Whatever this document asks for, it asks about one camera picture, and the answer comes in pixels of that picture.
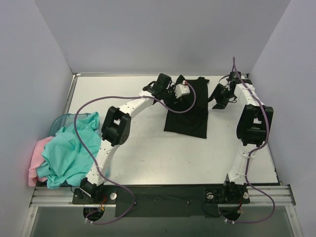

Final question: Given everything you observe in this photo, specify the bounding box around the black t shirt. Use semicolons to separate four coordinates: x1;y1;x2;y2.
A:
164;77;209;139

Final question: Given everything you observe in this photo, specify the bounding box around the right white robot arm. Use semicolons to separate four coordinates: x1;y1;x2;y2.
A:
208;72;274;202

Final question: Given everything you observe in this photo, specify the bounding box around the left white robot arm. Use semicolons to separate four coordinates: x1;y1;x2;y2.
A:
79;74;194;203

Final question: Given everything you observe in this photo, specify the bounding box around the clear plastic bin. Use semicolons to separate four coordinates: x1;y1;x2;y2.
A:
48;113;101;136

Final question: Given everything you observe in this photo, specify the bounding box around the teal t shirt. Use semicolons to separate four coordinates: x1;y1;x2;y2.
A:
37;112;101;189

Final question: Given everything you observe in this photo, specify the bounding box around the pink t shirt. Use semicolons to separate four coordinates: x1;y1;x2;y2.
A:
28;136;54;187

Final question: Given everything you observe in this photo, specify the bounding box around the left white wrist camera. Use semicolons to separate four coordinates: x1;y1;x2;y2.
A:
174;80;190;99

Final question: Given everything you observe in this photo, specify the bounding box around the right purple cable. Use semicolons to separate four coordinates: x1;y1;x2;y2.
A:
223;56;277;224

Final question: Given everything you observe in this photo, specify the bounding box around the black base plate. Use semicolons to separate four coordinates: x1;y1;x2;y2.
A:
72;184;250;219

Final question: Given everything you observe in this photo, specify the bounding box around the aluminium rail frame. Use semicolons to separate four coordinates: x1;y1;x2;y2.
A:
30;186;296;207

